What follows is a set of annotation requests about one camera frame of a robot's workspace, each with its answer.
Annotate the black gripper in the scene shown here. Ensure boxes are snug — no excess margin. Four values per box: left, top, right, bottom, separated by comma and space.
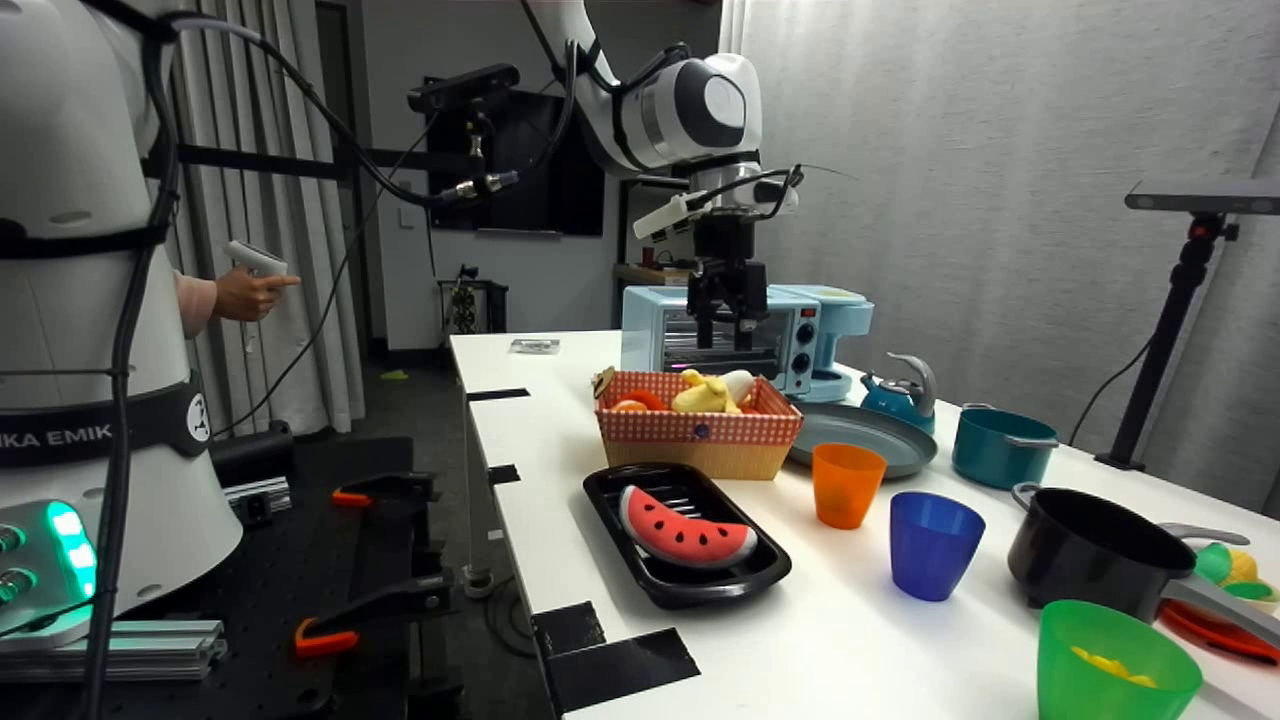
685, 216, 773, 351

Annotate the yellow banana plushie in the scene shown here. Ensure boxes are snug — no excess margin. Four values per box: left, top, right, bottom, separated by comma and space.
666, 368, 760, 422

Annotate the watermelon slice plushie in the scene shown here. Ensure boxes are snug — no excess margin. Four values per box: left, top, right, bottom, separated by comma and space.
615, 479, 760, 571

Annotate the white handheld controller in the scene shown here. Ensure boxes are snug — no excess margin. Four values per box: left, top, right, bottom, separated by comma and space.
224, 238, 290, 282

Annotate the person forearm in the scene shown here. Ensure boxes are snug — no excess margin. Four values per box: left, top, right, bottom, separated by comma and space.
173, 273, 224, 336

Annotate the orange slice plushie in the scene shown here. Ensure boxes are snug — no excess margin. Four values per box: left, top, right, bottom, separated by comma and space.
603, 376, 673, 416

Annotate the orange checkered box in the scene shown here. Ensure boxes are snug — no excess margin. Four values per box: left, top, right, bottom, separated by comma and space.
592, 368, 808, 483

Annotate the black plastic tray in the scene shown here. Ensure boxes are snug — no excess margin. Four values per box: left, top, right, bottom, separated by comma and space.
580, 460, 794, 612

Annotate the person hand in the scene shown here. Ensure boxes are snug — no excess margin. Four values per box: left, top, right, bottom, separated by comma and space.
211, 265, 302, 326

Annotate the light blue toy oven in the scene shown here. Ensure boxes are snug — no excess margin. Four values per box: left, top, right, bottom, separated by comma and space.
615, 282, 881, 411

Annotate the teal toy kettle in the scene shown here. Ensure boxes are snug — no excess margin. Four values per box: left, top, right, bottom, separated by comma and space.
854, 348, 940, 438

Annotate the grey-blue toy plate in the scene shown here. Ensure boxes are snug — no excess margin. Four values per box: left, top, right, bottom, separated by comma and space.
783, 400, 940, 487

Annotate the orange plastic cup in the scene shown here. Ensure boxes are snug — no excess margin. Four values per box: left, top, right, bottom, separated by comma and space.
808, 442, 890, 534

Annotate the black monitor panel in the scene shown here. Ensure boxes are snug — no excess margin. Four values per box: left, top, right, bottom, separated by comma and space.
422, 89, 613, 242

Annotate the teal toy pot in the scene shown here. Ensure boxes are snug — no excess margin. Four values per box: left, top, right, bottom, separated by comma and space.
948, 405, 1065, 491

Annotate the grey pleated curtain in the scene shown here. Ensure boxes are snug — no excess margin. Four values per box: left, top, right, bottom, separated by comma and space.
725, 0, 1280, 515
163, 0, 370, 442

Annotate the blue plastic cup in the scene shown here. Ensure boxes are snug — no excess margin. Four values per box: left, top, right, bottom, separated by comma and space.
886, 487, 988, 605

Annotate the large black tape patch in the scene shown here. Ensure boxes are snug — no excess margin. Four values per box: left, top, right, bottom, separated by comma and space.
533, 600, 703, 716

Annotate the black toy pot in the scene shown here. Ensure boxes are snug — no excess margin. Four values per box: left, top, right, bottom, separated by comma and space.
1002, 483, 1200, 630

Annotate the black tripod stand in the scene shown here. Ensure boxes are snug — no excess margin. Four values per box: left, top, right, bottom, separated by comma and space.
1094, 176, 1280, 472

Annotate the yellow toy piece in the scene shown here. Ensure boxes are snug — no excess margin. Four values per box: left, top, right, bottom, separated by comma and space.
1067, 646, 1160, 694

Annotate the green plastic cup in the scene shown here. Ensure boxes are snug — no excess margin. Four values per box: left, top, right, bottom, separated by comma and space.
1036, 598, 1209, 720

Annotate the green and yellow toy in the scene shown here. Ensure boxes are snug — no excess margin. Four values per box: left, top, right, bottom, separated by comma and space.
1191, 536, 1280, 605

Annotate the red toy utensil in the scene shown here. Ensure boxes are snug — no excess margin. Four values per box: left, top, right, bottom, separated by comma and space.
1157, 598, 1280, 673

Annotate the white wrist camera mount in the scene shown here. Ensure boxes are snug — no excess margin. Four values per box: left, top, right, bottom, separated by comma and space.
626, 162, 802, 245

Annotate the black device with cables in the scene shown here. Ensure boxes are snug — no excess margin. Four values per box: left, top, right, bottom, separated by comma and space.
434, 268, 511, 336

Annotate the black camera bar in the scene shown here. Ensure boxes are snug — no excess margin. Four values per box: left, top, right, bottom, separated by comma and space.
403, 59, 524, 117

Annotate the orange-handled black clamp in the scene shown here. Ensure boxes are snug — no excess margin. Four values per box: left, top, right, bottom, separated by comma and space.
326, 472, 434, 529
290, 571, 452, 666

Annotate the aluminium profile rail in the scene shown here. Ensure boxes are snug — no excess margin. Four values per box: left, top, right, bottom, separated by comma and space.
0, 615, 233, 688

